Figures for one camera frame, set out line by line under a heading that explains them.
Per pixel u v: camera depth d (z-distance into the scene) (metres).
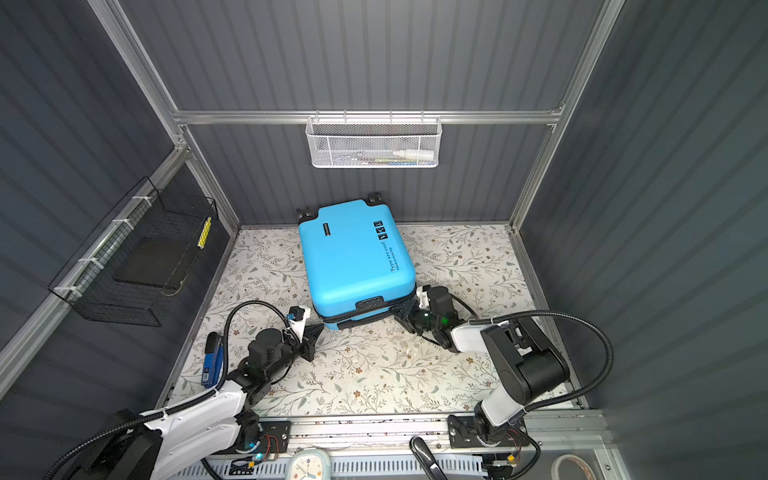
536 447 0.66
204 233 0.83
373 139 1.24
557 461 0.69
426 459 0.67
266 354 0.64
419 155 0.86
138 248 0.75
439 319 0.73
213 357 0.84
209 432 0.57
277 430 0.75
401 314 0.81
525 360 0.46
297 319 0.72
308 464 0.68
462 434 0.73
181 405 0.50
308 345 0.74
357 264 0.82
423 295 0.87
